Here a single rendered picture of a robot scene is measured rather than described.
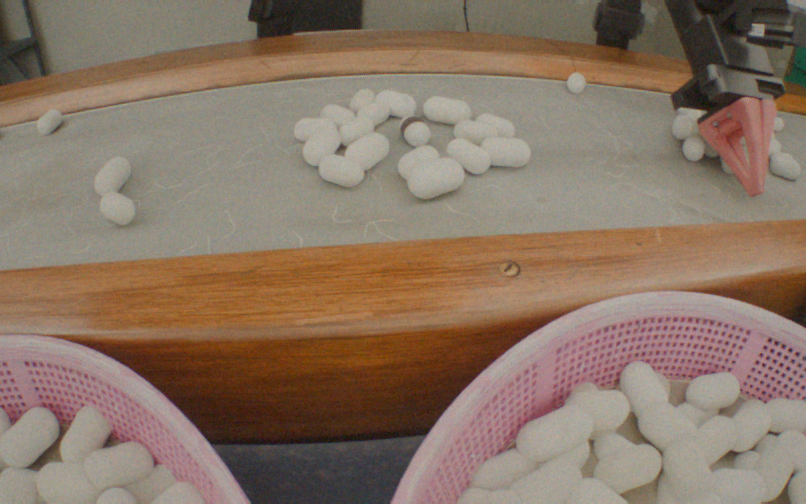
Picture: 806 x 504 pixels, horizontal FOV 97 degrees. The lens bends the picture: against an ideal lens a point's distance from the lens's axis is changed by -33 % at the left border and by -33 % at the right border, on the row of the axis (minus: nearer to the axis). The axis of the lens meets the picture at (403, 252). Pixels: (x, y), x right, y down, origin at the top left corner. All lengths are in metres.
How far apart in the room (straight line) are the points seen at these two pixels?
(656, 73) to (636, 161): 0.26
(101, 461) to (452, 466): 0.14
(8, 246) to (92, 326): 0.16
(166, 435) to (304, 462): 0.10
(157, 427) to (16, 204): 0.28
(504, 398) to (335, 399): 0.08
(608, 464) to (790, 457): 0.10
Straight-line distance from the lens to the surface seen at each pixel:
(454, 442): 0.17
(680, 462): 0.22
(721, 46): 0.43
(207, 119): 0.45
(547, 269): 0.23
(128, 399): 0.20
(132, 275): 0.24
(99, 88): 0.59
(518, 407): 0.20
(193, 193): 0.34
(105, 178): 0.36
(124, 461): 0.21
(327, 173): 0.31
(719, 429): 0.24
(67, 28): 2.87
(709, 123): 0.45
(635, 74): 0.64
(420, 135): 0.35
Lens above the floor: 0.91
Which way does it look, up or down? 39 degrees down
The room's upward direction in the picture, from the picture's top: 3 degrees clockwise
